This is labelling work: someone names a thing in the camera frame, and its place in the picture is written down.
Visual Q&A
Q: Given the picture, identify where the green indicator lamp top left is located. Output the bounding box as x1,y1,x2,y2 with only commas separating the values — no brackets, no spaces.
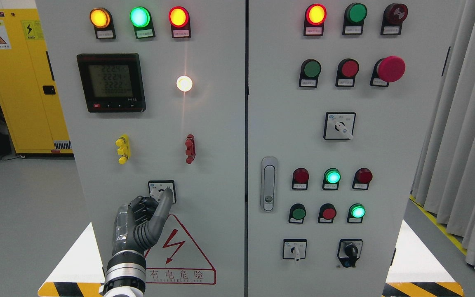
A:
130,6,156,39

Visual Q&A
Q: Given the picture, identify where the white rotary light switch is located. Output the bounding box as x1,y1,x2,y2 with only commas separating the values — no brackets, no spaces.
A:
148,180,177,204

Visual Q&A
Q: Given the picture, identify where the yellow safety storage cabinet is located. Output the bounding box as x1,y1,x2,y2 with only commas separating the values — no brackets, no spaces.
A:
0,8,73,156

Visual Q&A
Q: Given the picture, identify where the red push button lower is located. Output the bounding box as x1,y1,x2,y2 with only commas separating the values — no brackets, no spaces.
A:
318,203,337,224

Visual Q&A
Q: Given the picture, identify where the lit green lamp lower middle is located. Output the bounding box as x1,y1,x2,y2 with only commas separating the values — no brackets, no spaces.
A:
322,168,341,191

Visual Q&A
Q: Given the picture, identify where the small clear light bulb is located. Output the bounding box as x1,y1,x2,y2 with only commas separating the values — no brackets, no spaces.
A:
176,75,193,92

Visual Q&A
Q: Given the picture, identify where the dark red buzzer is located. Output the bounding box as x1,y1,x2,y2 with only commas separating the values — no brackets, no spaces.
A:
380,2,408,35

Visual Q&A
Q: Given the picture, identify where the green push button lower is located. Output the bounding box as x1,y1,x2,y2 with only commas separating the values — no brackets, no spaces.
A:
288,203,307,224

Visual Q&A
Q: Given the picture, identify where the dark red lamp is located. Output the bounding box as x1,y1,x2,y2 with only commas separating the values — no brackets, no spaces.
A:
292,167,310,191
351,167,373,190

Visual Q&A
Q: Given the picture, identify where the white selector switch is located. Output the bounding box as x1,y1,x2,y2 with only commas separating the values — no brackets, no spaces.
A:
323,112,356,140
282,239,308,262

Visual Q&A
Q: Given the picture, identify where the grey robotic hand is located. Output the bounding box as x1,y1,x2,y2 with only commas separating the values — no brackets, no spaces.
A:
112,188,174,255

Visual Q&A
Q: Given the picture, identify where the black digital power meter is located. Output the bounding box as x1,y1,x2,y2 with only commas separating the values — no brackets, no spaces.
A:
77,53,146,113

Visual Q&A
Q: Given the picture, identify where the yellow terminal connector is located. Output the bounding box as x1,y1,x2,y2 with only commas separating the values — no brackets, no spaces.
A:
115,134,131,164

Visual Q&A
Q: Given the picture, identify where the white selector switch right upper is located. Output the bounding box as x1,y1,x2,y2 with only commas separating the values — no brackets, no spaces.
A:
323,112,356,140

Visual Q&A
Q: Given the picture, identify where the grey electrical control cabinet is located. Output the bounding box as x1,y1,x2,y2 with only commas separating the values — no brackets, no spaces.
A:
36,0,463,297

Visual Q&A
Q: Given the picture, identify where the green push button upper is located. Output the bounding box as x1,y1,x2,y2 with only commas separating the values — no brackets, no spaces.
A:
299,59,322,88

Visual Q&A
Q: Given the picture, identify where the red push button upper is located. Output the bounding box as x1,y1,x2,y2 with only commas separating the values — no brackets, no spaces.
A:
335,58,360,87

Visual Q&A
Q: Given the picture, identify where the grey curtain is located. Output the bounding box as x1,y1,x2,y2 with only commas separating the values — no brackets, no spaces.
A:
412,0,475,269

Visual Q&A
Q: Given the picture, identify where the white selector switch bottom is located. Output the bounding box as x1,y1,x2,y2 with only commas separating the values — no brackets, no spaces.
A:
282,239,308,262

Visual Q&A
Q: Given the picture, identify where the dark red lamp lower left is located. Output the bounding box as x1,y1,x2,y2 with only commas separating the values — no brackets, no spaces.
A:
292,167,310,191

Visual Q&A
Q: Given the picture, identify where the black selector switch bottom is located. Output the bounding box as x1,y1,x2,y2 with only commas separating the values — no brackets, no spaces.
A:
337,239,363,268

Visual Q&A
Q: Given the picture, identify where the dark green lamp top right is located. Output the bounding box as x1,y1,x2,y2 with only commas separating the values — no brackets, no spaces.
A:
342,2,367,35

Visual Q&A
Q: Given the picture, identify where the red electric danger sticker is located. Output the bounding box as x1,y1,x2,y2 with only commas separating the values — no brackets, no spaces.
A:
145,214,216,285

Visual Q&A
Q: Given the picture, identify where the red indicator lamp right door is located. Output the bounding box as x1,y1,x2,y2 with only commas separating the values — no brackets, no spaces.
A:
303,3,327,36

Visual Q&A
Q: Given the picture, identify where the red terminal connector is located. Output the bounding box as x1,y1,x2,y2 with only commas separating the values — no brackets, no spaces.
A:
185,134,196,164

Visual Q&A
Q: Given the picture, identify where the lit green button lower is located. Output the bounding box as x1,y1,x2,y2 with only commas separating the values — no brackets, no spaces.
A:
346,203,366,224

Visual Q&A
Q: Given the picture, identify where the dark red lamp lower right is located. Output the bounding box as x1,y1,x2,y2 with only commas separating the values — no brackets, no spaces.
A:
351,167,373,190

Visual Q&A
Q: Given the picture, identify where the silver door latch handle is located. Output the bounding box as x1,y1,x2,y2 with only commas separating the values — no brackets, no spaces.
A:
260,157,278,212

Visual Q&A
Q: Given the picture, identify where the red emergency stop button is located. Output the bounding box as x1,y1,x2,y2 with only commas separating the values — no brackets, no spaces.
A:
369,56,406,87

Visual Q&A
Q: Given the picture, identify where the green push button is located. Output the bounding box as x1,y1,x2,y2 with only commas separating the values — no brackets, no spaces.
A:
288,203,307,224
299,59,322,88

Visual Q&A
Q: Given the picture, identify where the red indicator lamp top left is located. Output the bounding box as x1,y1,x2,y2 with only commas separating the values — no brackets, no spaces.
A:
168,6,192,39

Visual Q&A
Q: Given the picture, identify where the red push button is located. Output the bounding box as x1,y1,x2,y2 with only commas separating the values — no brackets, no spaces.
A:
335,58,360,87
318,203,337,224

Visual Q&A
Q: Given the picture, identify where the amber indicator lamp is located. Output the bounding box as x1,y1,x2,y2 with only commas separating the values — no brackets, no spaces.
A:
90,7,116,40

